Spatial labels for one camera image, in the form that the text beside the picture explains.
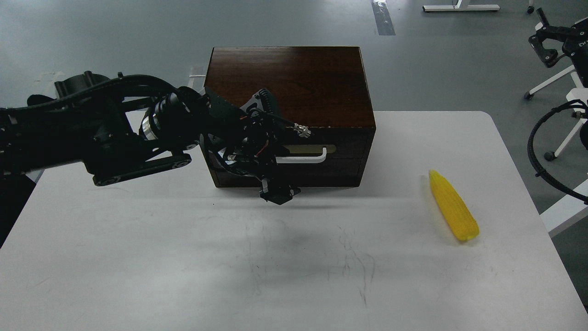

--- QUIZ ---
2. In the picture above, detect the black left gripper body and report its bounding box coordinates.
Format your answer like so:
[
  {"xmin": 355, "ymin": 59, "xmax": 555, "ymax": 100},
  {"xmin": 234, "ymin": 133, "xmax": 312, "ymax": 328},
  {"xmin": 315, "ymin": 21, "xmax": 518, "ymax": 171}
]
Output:
[{"xmin": 202, "ymin": 87, "xmax": 311, "ymax": 184}]

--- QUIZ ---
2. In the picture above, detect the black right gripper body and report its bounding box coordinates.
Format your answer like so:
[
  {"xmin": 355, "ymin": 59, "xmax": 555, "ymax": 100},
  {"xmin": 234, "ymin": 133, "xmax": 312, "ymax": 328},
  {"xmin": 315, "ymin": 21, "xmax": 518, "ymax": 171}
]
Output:
[{"xmin": 563, "ymin": 18, "xmax": 588, "ymax": 88}]

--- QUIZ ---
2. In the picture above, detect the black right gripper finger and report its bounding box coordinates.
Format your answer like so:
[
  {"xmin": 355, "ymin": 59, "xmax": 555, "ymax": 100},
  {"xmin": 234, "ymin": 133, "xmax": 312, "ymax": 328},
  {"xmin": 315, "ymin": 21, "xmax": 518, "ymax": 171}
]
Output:
[{"xmin": 528, "ymin": 7, "xmax": 575, "ymax": 68}]

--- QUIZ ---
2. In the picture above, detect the wooden drawer with white handle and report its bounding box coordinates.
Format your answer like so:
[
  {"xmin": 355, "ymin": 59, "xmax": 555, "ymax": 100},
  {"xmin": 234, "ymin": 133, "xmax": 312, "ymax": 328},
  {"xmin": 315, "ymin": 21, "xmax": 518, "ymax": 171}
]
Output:
[{"xmin": 204, "ymin": 134, "xmax": 368, "ymax": 188}]

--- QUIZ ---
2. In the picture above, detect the yellow corn cob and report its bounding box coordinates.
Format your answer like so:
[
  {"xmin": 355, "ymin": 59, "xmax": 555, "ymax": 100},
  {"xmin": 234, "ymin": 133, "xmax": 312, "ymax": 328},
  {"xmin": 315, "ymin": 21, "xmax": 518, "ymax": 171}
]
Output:
[{"xmin": 429, "ymin": 169, "xmax": 480, "ymax": 242}]

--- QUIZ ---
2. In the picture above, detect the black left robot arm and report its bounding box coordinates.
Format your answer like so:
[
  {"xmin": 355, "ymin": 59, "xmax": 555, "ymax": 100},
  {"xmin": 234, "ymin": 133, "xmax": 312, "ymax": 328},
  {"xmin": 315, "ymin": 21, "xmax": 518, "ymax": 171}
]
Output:
[{"xmin": 1, "ymin": 71, "xmax": 313, "ymax": 242}]

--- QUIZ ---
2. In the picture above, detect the dark wooden drawer cabinet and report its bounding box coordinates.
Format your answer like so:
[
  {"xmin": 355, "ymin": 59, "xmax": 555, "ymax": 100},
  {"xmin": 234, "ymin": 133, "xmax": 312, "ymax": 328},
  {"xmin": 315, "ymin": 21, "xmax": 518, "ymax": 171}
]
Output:
[{"xmin": 204, "ymin": 46, "xmax": 376, "ymax": 187}]

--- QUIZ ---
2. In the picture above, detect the white office chair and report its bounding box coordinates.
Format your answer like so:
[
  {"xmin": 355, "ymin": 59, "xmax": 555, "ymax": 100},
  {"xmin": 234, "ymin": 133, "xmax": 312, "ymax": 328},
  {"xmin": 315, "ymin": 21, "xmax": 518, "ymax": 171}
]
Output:
[{"xmin": 524, "ymin": 64, "xmax": 588, "ymax": 162}]

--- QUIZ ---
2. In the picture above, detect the white desk base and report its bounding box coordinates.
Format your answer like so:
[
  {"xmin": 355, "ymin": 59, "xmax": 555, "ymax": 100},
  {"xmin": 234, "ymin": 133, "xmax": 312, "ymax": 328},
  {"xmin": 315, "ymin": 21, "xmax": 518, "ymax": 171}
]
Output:
[{"xmin": 422, "ymin": 0, "xmax": 500, "ymax": 12}]

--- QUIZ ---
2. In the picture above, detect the grey floor tape strip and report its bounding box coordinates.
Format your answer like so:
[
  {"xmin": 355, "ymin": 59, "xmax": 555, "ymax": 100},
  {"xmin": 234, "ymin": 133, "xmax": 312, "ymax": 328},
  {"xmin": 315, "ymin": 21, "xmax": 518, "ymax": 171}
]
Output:
[{"xmin": 370, "ymin": 0, "xmax": 396, "ymax": 36}]

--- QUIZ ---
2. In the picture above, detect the white table edge right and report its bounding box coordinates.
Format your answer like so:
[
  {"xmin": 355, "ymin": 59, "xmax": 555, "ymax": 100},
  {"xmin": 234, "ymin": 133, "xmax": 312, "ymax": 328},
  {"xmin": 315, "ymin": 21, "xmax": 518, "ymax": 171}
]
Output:
[{"xmin": 540, "ymin": 195, "xmax": 588, "ymax": 238}]

